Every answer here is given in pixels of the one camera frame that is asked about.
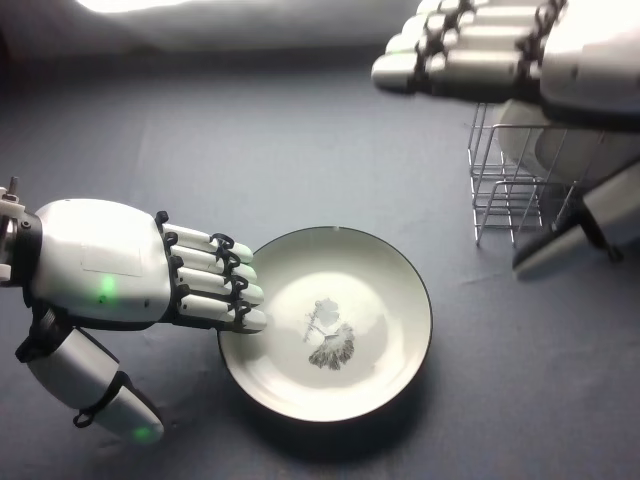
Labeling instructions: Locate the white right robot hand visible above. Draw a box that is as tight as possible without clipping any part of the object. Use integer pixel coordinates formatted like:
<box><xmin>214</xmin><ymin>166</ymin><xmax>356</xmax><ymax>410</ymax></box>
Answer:
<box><xmin>370</xmin><ymin>0</ymin><xmax>640</xmax><ymax>280</ymax></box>

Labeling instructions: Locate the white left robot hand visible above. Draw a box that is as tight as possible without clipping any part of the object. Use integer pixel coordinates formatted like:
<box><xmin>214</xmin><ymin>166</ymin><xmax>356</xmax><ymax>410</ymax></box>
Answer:
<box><xmin>14</xmin><ymin>197</ymin><xmax>269</xmax><ymax>446</ymax></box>

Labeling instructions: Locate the white plate with leaf print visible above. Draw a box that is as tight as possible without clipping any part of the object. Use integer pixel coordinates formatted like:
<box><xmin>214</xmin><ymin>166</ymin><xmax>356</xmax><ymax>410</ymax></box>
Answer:
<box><xmin>494</xmin><ymin>97</ymin><xmax>640</xmax><ymax>201</ymax></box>
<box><xmin>217</xmin><ymin>226</ymin><xmax>434</xmax><ymax>425</ymax></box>

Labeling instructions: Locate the white cloth backdrop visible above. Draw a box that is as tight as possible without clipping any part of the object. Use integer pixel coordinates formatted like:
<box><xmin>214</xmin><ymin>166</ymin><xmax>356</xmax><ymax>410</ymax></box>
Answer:
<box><xmin>0</xmin><ymin>0</ymin><xmax>426</xmax><ymax>56</ymax></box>

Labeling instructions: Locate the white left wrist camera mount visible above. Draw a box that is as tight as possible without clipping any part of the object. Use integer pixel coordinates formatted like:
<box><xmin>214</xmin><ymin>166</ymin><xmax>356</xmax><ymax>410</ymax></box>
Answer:
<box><xmin>0</xmin><ymin>175</ymin><xmax>29</xmax><ymax>289</ymax></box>

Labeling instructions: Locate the metal wire dish rack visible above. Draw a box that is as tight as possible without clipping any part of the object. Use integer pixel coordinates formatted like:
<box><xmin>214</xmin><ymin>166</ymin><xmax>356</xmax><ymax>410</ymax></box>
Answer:
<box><xmin>467</xmin><ymin>99</ymin><xmax>581</xmax><ymax>249</ymax></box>

